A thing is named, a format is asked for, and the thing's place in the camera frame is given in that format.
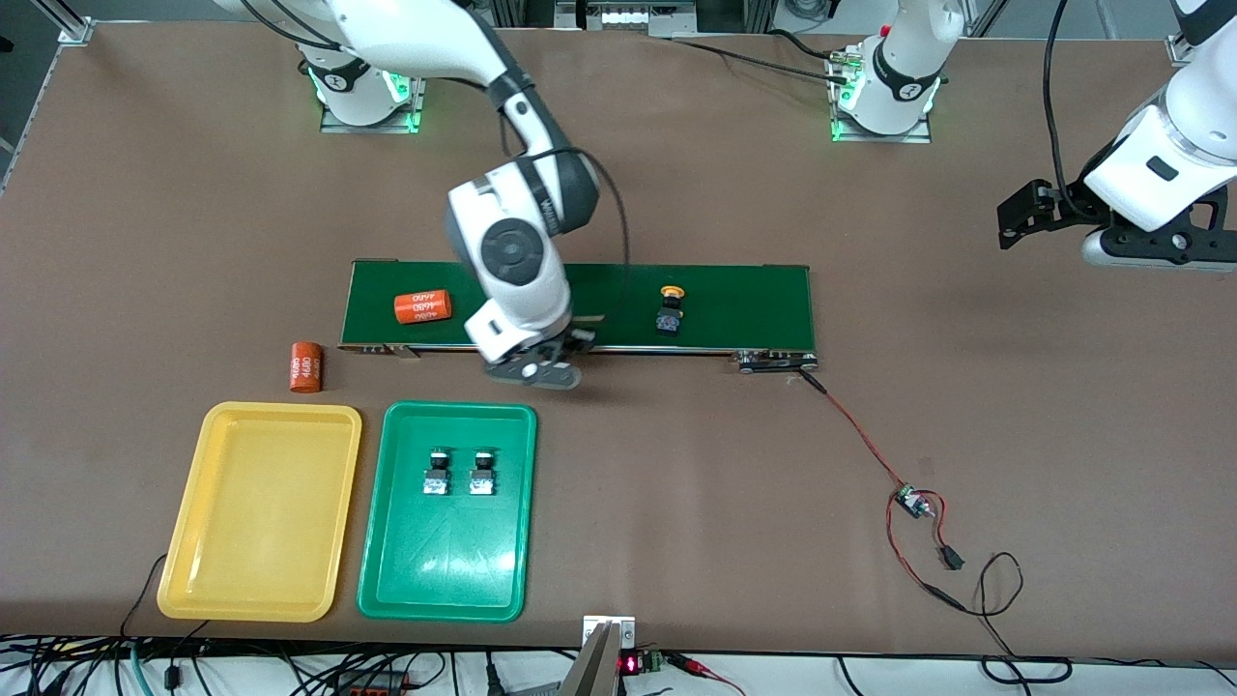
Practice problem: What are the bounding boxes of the orange cylinder white print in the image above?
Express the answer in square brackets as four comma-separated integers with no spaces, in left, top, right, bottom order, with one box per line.
[393,289,454,326]
[288,340,325,394]

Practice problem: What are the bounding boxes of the green conveyor belt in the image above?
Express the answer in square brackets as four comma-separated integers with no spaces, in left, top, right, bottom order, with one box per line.
[338,259,820,375]

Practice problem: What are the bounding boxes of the green plastic tray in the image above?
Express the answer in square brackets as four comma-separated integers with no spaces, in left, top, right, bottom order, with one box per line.
[357,400,538,623]

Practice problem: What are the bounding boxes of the metal rack with light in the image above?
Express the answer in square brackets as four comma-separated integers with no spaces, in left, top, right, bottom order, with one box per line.
[493,0,774,40]

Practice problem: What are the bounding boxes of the red clip lead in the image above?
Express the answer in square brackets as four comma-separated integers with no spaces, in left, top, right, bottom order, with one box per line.
[667,652,747,696]

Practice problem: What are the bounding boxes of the yellow plastic tray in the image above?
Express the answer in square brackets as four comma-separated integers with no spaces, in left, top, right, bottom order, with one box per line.
[157,401,363,623]

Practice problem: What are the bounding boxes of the red power strip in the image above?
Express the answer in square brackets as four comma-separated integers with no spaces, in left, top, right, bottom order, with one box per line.
[333,670,412,696]

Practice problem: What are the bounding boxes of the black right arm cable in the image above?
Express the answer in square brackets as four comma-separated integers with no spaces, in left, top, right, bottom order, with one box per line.
[498,87,632,325]

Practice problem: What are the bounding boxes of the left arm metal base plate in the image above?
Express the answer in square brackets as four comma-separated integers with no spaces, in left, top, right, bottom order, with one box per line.
[829,43,934,144]

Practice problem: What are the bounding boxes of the red black conveyor wire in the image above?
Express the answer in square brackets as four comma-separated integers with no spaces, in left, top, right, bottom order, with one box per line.
[798,369,911,496]

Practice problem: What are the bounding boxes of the black base cable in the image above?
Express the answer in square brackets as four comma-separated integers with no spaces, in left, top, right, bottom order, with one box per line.
[672,39,851,83]
[768,29,847,61]

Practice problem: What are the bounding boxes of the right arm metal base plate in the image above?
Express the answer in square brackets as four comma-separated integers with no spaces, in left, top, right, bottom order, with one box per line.
[320,58,427,134]

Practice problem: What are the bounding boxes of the grey camera stand bracket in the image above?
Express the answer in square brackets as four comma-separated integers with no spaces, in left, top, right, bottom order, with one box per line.
[559,615,637,696]

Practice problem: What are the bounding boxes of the short wire black plug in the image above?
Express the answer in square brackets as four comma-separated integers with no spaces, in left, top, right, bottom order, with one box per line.
[923,491,966,571]

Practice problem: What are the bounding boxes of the long thin power wire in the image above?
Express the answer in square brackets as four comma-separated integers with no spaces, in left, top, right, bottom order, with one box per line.
[885,495,1074,683]

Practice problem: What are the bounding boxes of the tangled black cable bundle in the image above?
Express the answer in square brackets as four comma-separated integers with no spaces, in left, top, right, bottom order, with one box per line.
[0,633,581,696]

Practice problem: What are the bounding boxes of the thin black wire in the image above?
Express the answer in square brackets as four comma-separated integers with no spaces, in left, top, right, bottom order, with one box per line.
[121,553,209,641]

